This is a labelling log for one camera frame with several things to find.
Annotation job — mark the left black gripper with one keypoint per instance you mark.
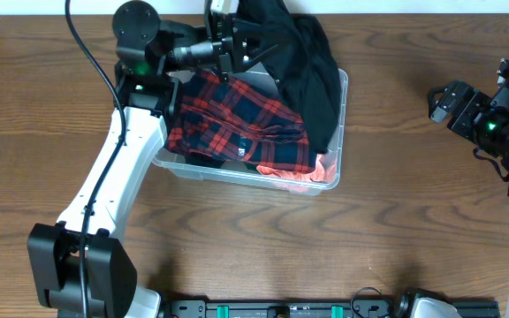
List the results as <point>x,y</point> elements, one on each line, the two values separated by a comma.
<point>226,50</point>

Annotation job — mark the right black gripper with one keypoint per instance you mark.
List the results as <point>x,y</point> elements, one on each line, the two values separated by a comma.
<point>464,94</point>

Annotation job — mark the black hooded sweatshirt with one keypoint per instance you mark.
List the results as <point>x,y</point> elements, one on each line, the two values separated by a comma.
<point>305,71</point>

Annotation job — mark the red navy plaid shirt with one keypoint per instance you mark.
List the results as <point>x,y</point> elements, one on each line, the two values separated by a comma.
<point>237,122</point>

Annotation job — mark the salmon pink garment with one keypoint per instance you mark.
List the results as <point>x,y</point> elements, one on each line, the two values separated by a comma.
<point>324,172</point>

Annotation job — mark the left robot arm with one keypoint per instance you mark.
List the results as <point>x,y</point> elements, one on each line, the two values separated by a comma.
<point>79,263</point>

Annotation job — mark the clear plastic storage bin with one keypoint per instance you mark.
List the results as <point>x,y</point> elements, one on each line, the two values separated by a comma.
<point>238,173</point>

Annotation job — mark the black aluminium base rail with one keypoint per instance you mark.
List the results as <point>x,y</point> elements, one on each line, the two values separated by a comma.
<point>367,302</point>

